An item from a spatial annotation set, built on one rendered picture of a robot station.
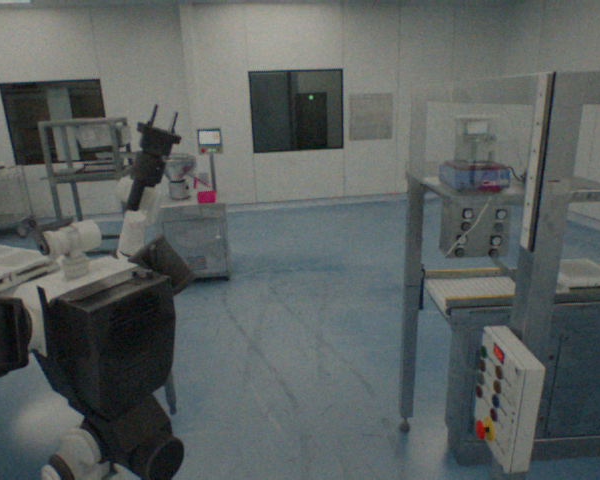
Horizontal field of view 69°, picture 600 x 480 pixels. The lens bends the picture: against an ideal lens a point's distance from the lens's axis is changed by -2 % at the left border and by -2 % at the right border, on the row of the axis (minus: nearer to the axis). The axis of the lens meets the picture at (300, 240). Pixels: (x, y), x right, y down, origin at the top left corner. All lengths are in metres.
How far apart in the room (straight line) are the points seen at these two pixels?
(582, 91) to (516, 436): 0.68
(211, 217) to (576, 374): 2.96
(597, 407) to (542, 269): 1.45
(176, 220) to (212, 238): 0.35
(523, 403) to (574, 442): 1.46
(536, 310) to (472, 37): 6.82
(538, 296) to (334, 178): 6.08
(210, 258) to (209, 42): 3.55
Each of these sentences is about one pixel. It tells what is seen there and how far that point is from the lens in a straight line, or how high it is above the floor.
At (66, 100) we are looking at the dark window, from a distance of 7.06.
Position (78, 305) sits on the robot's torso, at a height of 1.25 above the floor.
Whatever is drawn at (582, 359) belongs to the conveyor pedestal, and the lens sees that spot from 2.23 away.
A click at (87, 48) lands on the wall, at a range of 6.99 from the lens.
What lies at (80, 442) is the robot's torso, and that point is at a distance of 1.27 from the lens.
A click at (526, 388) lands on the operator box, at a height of 1.06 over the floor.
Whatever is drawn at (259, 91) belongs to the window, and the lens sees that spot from 6.73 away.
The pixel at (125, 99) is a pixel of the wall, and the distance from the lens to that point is 6.85.
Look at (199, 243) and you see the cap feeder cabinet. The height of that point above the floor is 0.40.
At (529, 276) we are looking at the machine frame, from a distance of 1.03.
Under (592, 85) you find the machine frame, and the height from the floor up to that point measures 1.62.
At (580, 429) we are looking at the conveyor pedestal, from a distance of 2.45.
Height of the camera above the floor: 1.61
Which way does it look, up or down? 18 degrees down
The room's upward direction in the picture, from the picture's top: 2 degrees counter-clockwise
